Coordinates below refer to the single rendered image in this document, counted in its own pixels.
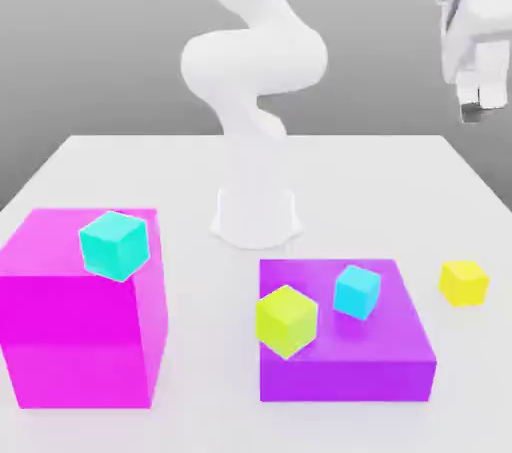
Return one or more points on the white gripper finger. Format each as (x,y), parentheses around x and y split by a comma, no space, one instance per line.
(468,99)
(494,77)

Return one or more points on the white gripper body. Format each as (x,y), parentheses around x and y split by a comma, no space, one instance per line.
(488,1)

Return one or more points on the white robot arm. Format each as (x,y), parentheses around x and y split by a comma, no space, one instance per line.
(252,61)

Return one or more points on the small yellow cube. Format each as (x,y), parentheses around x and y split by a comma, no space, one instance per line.
(464,283)

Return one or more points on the small cyan cube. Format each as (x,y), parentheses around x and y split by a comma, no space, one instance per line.
(356,293)

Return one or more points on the small lime cube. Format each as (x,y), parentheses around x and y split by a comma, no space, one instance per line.
(286,321)

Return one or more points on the small turquoise cube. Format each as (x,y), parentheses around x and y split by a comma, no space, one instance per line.
(114,247)

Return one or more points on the large purple box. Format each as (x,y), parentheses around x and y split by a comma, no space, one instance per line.
(360,361)

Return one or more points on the large magenta box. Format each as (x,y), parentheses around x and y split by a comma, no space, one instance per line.
(72,325)

